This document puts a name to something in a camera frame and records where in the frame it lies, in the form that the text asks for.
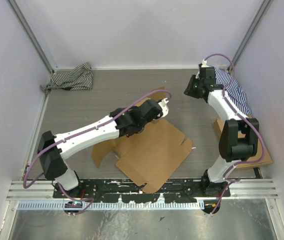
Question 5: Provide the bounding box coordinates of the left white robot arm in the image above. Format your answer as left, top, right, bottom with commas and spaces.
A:
38, 98, 169, 199

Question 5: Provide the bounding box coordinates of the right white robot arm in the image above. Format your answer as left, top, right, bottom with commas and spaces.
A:
184, 63, 259, 197

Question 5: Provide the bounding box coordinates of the folded brown cardboard box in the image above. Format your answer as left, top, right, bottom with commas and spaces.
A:
213, 118, 273, 170

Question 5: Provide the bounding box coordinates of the blue striped cloth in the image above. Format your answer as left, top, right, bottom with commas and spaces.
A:
214, 67, 251, 116

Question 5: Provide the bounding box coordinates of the grey striped cloth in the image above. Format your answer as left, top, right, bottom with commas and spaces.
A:
40, 62, 93, 95

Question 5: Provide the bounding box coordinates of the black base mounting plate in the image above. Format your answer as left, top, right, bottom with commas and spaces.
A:
67, 178, 226, 204

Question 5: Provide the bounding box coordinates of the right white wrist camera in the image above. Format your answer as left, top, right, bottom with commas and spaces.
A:
198, 59, 208, 69

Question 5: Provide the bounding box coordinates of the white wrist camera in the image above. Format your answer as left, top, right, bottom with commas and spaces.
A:
198, 59, 208, 69
158, 98, 169, 118

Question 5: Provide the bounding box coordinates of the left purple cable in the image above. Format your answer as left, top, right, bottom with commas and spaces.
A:
23, 90, 172, 216

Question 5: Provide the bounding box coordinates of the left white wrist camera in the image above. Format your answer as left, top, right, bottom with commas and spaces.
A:
158, 98, 169, 118

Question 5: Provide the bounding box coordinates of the white slotted cable duct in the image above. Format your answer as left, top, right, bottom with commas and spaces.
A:
17, 200, 204, 211

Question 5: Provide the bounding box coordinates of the right aluminium corner post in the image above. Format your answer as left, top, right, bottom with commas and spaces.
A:
232, 0, 273, 66

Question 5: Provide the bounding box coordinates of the aluminium corner post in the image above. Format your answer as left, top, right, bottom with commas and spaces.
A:
232, 0, 273, 66
7, 0, 55, 74

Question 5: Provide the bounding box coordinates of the aluminium rail frame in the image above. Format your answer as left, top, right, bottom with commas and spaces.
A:
7, 178, 278, 203

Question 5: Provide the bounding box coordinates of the left aluminium corner post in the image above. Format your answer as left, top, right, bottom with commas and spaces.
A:
7, 0, 55, 74

